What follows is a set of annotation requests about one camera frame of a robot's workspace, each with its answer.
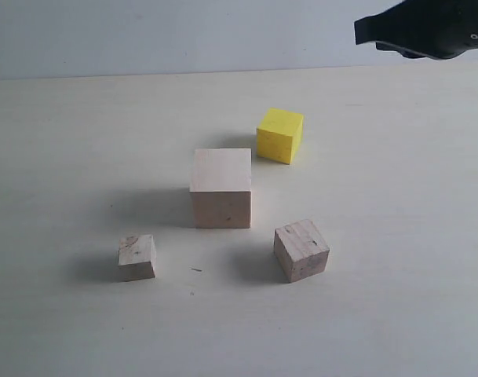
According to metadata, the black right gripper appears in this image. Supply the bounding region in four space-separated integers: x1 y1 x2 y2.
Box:
354 0 478 60

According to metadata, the yellow cube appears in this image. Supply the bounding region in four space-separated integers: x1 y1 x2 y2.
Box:
256 108 305 164

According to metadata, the large pale wooden cube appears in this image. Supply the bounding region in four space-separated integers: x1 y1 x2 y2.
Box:
189 148 252 229

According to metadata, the medium wooden cube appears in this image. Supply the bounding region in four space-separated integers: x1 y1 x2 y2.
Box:
273 219 330 283

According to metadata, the small wooden cube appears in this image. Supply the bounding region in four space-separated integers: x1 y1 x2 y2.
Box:
118 234 156 281

